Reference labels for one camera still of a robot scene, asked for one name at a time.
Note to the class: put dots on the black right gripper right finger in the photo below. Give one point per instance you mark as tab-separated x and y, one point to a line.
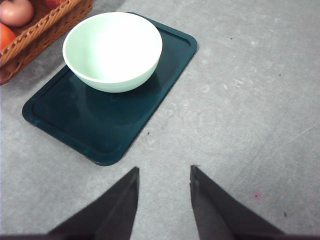
219	216

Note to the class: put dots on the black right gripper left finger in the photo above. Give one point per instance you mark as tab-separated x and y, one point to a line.
110	216

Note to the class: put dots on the pale green ceramic bowl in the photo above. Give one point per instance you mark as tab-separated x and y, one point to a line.
112	52

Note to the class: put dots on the beige egg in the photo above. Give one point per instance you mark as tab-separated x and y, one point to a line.
16	13

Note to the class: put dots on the brown wicker basket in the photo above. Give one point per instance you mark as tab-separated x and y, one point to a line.
46	27

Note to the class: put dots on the dark teal rectangular tray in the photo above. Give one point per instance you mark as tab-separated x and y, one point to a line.
105	126

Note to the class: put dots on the orange tangerine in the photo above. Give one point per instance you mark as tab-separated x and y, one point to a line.
7	36

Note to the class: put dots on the red yellow apple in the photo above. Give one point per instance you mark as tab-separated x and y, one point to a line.
53	4

